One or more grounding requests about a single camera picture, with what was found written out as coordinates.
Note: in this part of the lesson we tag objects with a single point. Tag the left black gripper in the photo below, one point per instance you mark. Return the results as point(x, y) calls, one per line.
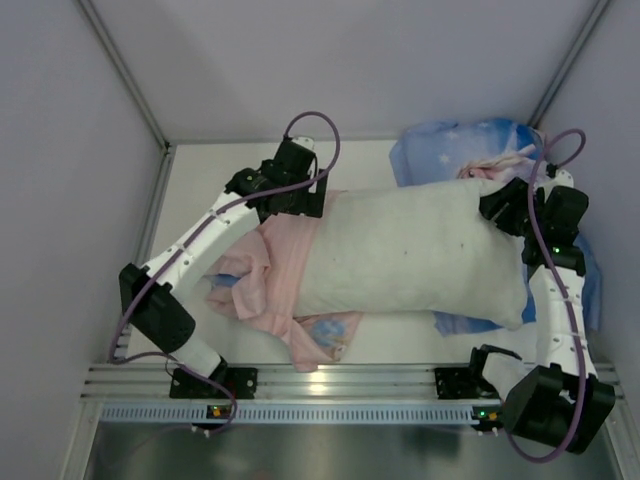
point(310, 195)

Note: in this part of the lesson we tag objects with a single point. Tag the left aluminium frame post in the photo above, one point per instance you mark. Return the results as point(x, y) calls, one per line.
point(107, 43)

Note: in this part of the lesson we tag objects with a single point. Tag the blue Elsa pillow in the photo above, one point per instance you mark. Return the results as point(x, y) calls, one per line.
point(496, 149)

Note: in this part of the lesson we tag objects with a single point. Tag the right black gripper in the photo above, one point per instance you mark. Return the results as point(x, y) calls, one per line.
point(503, 206)

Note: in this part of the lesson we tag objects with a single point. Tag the aluminium frame post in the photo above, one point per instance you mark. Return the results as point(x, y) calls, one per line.
point(107, 43)
point(587, 27)

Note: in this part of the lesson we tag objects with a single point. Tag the aluminium mounting rail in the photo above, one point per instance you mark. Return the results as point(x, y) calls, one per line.
point(274, 383)

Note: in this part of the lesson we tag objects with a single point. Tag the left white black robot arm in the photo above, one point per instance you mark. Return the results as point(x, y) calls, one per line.
point(153, 295)

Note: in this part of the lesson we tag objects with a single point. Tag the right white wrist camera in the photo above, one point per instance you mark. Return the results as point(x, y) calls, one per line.
point(557, 176)

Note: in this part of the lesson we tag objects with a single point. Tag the white pillow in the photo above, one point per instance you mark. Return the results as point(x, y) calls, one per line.
point(410, 249)

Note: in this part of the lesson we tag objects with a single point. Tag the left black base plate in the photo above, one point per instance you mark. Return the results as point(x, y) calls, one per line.
point(241, 382)

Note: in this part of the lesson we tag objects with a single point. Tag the pink pillowcase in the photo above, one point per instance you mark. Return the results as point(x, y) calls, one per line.
point(291, 279)

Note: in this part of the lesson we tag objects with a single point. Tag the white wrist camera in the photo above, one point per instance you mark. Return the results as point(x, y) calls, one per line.
point(303, 141)
point(557, 176)

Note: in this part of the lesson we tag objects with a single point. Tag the right aluminium frame post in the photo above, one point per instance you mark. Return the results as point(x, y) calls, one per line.
point(587, 27)

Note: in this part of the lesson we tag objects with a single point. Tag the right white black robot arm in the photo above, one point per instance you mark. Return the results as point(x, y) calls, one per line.
point(560, 403)

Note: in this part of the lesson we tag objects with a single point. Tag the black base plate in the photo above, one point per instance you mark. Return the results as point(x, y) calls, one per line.
point(241, 382)
point(461, 383)

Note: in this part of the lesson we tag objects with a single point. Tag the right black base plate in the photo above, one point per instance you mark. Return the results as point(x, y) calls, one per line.
point(461, 383)

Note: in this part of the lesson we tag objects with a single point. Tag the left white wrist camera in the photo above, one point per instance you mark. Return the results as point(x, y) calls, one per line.
point(303, 141)

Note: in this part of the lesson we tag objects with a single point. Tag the slotted grey cable duct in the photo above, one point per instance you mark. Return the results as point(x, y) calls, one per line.
point(349, 414)

